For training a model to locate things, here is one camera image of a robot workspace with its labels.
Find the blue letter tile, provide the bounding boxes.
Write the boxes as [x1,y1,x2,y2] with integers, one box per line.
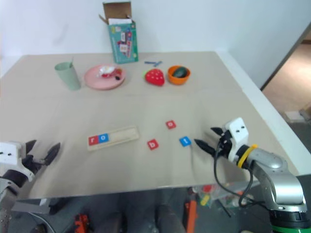
[179,136,192,148]

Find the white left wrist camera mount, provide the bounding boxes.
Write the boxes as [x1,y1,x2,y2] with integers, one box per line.
[0,142,35,182]

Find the beige table cover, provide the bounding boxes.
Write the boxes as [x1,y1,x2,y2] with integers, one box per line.
[0,50,300,200]

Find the wooden letter tray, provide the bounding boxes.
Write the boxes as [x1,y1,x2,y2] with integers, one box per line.
[87,126,140,152]

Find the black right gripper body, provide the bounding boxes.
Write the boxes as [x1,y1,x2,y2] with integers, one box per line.
[217,130,232,160]

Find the white paper sheets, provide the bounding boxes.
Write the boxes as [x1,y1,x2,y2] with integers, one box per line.
[107,17,133,25]

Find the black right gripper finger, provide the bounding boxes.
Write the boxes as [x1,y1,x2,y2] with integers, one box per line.
[210,126,227,137]
[193,138,217,157]

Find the dark green toy avocado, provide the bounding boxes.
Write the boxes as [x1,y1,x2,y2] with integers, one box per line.
[172,67,190,79]

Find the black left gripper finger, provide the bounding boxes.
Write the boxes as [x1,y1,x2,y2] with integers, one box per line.
[25,139,37,156]
[44,142,61,166]

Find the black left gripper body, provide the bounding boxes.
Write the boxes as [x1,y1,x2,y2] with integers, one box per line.
[21,154,49,175]

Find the teal open cardboard box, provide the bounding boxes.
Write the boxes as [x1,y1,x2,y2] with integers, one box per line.
[98,1,139,65]

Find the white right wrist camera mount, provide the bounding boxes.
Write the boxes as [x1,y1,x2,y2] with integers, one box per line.
[224,117,250,162]

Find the pink plate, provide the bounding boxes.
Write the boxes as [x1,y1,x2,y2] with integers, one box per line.
[84,64,127,91]

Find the red toy strawberry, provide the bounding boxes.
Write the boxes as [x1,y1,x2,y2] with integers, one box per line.
[141,68,166,87]

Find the clear bag of colourful parts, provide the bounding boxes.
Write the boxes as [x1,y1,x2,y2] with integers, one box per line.
[193,183,244,207]

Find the white wrapped toy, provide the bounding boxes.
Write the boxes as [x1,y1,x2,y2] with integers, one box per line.
[95,65,116,79]

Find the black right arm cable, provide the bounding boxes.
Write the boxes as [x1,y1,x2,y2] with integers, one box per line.
[213,142,267,208]

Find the orange tool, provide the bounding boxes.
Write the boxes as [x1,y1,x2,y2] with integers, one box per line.
[185,193,198,230]

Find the orange bowl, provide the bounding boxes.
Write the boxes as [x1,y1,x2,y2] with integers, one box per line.
[167,65,191,85]

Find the yellow wrist zip tie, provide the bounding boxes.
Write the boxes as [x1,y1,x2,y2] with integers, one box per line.
[237,144,259,169]

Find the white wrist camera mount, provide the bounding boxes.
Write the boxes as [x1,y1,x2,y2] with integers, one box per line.
[224,117,250,162]
[0,142,35,182]

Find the pale rectangular box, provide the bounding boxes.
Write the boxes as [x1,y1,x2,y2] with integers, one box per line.
[284,110,305,121]

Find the pale green cup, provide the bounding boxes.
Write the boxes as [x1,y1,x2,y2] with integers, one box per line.
[54,62,82,91]

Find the red and black object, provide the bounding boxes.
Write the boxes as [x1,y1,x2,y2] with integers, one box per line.
[73,213,91,233]

